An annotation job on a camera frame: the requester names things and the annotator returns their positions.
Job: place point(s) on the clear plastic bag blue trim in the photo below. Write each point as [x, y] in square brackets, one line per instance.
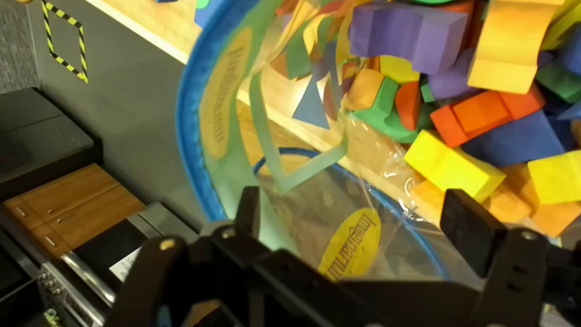
[224, 120]

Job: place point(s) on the blue foam block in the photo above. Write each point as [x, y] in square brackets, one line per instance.
[572, 55]
[519, 140]

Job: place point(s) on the wooden cabinet door panel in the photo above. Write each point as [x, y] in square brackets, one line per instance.
[73, 205]

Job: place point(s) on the dark grey cabinet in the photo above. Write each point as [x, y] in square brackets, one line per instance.
[42, 138]

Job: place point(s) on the red rounded foam block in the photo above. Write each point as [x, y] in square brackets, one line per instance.
[409, 104]

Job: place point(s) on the stainless steel panel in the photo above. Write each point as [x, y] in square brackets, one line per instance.
[160, 220]

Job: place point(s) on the black appliance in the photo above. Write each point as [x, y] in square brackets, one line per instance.
[109, 245]

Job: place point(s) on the yellow black hazard tape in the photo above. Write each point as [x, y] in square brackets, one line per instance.
[80, 42]

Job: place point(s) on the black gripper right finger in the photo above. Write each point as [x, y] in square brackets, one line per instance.
[472, 229]

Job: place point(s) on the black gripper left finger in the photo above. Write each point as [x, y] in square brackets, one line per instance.
[247, 209]

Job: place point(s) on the yellow orange foam block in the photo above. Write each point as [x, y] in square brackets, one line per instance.
[509, 47]

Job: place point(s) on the small yellow foam block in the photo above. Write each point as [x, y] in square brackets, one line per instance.
[400, 67]

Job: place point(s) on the yellow rectangular foam block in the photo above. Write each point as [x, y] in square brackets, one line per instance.
[450, 164]

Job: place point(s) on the orange red foam block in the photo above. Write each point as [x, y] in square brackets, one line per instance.
[483, 114]

